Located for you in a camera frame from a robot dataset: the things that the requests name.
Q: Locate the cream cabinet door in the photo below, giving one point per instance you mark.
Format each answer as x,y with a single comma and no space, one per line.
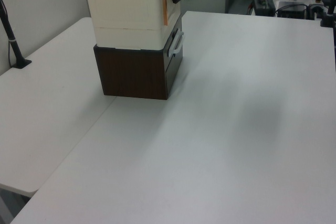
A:
172,9

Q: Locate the cream plastic cabinet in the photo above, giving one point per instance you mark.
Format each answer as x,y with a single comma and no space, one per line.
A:
123,11

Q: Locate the black box with green label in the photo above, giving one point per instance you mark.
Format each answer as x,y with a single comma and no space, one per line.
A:
264,5

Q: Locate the dark brown wooden drawer box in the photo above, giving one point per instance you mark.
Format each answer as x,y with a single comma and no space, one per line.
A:
131,74

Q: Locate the black electronics box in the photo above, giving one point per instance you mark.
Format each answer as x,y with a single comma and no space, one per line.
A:
292,10

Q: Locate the black clamp stand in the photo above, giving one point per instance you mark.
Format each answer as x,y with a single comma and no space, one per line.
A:
328,11

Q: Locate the black pole with flat base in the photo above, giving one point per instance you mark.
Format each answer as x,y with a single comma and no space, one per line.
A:
11,40

